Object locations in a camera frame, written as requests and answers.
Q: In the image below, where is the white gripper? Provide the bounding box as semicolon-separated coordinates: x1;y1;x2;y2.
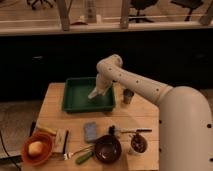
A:
88;74;112;99

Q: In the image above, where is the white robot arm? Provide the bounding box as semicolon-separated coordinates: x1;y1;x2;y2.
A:
88;54;213;171

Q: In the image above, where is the green plastic tray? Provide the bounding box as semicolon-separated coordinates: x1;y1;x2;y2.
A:
62;77;116;113

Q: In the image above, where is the small metal cup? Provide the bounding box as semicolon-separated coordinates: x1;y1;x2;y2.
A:
123;89;134;104

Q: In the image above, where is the black marker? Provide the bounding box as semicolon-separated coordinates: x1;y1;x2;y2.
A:
62;130;69;154

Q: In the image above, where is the dark brown bowl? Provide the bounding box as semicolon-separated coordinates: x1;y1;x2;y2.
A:
94;135;122;164

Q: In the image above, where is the white mug with brown inside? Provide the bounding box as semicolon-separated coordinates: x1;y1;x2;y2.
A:
129;134;148;155

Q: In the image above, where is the black office chair right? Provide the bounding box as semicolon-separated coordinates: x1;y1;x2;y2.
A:
129;0;158;23

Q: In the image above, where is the black office chair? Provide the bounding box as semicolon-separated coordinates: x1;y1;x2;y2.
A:
26;0;53;10
129;0;158;23

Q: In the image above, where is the silver fork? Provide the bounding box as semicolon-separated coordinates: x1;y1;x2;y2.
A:
63;145;93;160

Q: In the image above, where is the orange bowl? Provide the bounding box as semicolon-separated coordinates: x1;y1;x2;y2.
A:
21;132;53;166

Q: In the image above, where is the green cucumber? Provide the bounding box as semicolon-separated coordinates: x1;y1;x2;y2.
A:
75;151;94;165

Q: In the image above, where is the black office chair left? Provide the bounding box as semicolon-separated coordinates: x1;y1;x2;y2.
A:
26;0;53;10

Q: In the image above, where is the yellow round fruit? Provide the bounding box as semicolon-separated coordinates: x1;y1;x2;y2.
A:
28;141;44;157

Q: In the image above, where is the black handled brush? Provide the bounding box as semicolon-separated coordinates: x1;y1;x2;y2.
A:
108;125;153;137

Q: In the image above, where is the black cable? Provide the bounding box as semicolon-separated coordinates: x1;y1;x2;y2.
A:
0;130;22;171

